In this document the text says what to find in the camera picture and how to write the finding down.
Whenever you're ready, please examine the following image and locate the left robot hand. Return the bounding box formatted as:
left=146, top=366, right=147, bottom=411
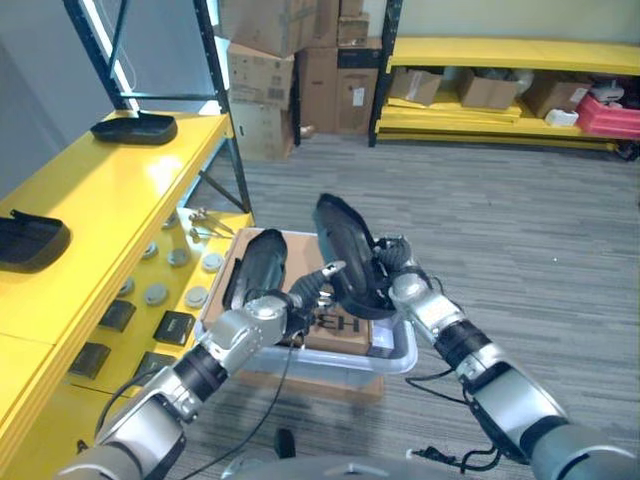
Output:
left=287, top=260, right=347, bottom=347

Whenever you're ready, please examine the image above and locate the brown printed cardboard sheet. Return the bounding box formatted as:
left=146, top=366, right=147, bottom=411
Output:
left=199, top=229, right=375, bottom=354

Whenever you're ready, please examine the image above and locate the flat cardboard box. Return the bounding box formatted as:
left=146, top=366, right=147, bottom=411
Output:
left=238, top=368, right=386, bottom=403

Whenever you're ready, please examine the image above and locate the tall brown cardboard box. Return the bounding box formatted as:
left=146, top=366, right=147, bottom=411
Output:
left=296, top=46, right=341, bottom=135

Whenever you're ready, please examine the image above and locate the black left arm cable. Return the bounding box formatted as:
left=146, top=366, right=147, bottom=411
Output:
left=168, top=335, right=302, bottom=480

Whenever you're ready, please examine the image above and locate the black square part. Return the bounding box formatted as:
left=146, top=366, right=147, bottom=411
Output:
left=154, top=310, right=197, bottom=347
left=67, top=341, right=113, bottom=379
left=131, top=350, right=178, bottom=387
left=97, top=299, right=138, bottom=333

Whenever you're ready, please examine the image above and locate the cardboard box with black band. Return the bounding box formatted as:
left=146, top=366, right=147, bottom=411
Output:
left=336, top=38, right=384, bottom=136

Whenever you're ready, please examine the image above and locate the yellow shelf with black posts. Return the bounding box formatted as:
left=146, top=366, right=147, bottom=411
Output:
left=0, top=0, right=255, bottom=480

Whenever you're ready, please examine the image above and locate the long yellow shelf rack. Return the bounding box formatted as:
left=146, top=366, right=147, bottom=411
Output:
left=368, top=0, right=640, bottom=162

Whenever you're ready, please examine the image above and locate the open brown cardboard box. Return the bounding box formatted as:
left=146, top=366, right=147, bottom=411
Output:
left=456, top=68, right=520, bottom=111
left=521, top=72, right=594, bottom=119
left=389, top=66, right=444, bottom=107

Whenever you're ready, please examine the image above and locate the narrow brown cardboard box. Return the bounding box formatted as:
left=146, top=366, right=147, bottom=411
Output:
left=310, top=0, right=342, bottom=50

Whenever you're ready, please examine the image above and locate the white device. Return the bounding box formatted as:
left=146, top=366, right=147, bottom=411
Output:
left=589, top=79, right=627, bottom=109

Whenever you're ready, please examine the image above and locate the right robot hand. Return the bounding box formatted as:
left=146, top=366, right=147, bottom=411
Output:
left=369, top=235, right=427, bottom=302

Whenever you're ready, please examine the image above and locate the cardboard box with labels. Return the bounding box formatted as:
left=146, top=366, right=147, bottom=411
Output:
left=226, top=41, right=297, bottom=110

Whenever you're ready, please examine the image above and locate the black sole-shaped part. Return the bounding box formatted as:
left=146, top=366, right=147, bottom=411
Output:
left=311, top=193, right=401, bottom=322
left=0, top=209, right=73, bottom=274
left=221, top=228, right=289, bottom=312
left=89, top=110, right=179, bottom=148

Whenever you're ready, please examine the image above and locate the large brown cardboard box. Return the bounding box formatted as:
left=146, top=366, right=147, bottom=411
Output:
left=218, top=0, right=320, bottom=59

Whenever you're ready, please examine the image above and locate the grey robot torso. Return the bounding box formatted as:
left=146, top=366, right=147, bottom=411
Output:
left=218, top=456, right=402, bottom=480

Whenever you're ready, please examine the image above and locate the small white box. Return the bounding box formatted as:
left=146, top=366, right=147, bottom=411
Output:
left=544, top=107, right=581, bottom=128

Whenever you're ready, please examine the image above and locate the clear plastic box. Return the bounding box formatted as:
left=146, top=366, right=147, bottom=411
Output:
left=193, top=226, right=419, bottom=377

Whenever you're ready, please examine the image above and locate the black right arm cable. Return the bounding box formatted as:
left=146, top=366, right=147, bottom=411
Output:
left=405, top=367, right=503, bottom=475

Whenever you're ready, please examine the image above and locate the pale cardboard box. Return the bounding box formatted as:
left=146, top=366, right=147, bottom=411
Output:
left=229, top=101, right=297, bottom=163

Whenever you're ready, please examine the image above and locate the dark robot foot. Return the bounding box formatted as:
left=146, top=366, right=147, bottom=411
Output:
left=275, top=427, right=298, bottom=460

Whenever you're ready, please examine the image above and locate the red plastic bin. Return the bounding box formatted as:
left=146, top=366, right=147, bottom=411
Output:
left=574, top=94, right=640, bottom=141

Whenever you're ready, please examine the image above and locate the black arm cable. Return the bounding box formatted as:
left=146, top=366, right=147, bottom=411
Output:
left=405, top=367, right=503, bottom=475
left=168, top=335, right=302, bottom=480

